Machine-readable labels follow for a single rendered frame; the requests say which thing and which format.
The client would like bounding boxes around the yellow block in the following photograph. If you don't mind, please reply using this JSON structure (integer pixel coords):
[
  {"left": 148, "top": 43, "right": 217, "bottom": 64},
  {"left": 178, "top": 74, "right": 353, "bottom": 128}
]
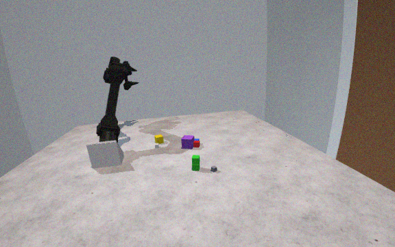
[{"left": 154, "top": 134, "right": 163, "bottom": 144}]

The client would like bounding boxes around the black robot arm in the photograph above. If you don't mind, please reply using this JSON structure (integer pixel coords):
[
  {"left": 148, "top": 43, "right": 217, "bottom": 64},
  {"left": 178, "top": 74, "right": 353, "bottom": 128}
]
[{"left": 96, "top": 57, "right": 132, "bottom": 143}]

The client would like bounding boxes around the green block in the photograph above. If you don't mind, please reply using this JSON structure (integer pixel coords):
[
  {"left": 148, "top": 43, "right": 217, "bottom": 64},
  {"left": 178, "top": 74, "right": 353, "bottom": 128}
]
[
  {"left": 192, "top": 164, "right": 200, "bottom": 171},
  {"left": 192, "top": 155, "right": 200, "bottom": 164}
]

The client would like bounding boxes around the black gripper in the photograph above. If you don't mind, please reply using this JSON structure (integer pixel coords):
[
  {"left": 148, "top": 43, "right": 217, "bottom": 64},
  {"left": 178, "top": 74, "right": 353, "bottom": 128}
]
[{"left": 122, "top": 61, "right": 138, "bottom": 90}]

